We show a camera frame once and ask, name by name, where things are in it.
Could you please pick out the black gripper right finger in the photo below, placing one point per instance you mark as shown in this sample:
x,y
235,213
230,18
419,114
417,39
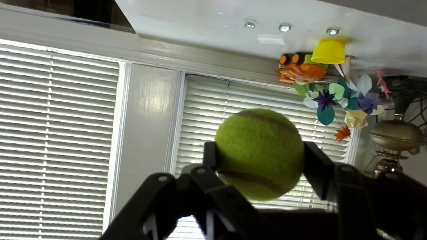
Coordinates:
x,y
355,201

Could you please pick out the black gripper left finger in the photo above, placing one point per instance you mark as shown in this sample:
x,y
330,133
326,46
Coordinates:
x,y
205,205

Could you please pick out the green tennis ball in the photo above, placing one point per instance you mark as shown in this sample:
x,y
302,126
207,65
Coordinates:
x,y
261,154

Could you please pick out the brass lamp with yellow shade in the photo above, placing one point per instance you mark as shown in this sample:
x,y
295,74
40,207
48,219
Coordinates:
x,y
395,138

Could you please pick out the white window blind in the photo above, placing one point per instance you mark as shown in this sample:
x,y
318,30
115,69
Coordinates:
x,y
54,142
209,111

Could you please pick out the colourful toys on shelf top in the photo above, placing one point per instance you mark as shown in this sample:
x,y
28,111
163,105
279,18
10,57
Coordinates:
x,y
338,101

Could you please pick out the orange toy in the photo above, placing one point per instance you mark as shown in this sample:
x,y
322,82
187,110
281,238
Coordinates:
x,y
301,71

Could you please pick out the small yellow cup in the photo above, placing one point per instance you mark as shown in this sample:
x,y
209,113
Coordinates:
x,y
329,51

